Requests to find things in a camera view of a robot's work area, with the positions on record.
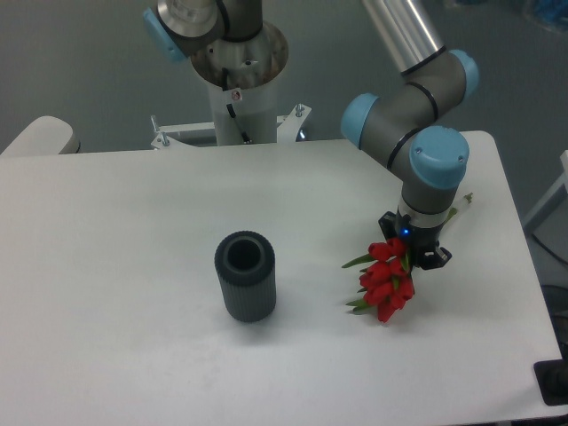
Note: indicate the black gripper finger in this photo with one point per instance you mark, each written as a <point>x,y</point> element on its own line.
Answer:
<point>432,258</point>
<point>387,223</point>

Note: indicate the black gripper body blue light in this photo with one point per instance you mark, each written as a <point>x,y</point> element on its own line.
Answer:
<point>416,237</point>

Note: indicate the red tulip bouquet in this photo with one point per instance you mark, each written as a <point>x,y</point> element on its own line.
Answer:
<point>386,282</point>

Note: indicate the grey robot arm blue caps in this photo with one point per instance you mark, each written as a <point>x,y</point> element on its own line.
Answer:
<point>400,132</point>

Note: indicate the white furniture at right edge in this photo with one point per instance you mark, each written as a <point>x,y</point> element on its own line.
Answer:
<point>544,207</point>

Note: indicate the dark grey ribbed vase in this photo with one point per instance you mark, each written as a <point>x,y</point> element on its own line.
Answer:
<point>245,266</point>

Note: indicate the black device at table edge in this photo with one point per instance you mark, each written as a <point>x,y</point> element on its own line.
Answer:
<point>551,377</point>

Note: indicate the beige chair armrest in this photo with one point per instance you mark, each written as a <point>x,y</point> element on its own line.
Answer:
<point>46,135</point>

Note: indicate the white pedestal base frame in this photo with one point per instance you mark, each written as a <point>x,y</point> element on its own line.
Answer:
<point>290,128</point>

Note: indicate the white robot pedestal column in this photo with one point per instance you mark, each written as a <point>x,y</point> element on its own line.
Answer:
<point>242,81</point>

